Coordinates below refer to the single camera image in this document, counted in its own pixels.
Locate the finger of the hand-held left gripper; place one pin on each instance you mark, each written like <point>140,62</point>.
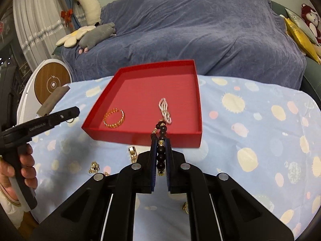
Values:
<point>55,119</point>

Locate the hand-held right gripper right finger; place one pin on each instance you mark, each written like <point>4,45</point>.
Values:
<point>168,170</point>

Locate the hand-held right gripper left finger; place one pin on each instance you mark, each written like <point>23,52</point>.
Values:
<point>153,170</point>

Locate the gold hoop earring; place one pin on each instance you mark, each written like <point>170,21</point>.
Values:
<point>71,121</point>
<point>185,207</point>

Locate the gold watch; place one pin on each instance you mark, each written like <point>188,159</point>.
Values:
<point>132,153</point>

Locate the red jewelry box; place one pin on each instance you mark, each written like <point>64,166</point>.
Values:
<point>150,90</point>

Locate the person's left forearm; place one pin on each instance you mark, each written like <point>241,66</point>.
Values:
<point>10,214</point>

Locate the person's left hand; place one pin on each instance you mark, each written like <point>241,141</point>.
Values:
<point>27,163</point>

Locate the grey-brown phone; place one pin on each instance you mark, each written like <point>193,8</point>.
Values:
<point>52,101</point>

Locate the white round wood-faced appliance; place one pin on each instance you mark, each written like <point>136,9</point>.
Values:
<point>50,80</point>

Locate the dark furniture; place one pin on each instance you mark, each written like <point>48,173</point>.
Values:
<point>7,93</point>

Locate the flower shaped cushion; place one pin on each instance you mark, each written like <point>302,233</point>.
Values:
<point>72,37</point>

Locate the grey plush toy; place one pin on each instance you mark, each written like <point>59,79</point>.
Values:
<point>96,36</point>

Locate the white curtain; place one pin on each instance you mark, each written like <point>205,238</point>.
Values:
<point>32,25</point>

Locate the blue planet print blanket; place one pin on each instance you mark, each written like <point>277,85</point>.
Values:
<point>250,110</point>

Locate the red curtain bow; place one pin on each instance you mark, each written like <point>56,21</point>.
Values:
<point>67,14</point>

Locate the white cow plush pillow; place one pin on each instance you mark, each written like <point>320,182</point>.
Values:
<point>90,5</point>

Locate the blue covered sofa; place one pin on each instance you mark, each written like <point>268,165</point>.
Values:
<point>200,30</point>

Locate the green sofa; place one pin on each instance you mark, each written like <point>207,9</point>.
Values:
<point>311,72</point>

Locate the yellow cushion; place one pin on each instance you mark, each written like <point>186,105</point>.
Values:
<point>302,39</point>

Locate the silver cushion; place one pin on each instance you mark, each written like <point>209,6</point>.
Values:
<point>297,20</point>

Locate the red monkey plush toy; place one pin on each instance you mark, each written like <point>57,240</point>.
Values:
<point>311,17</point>

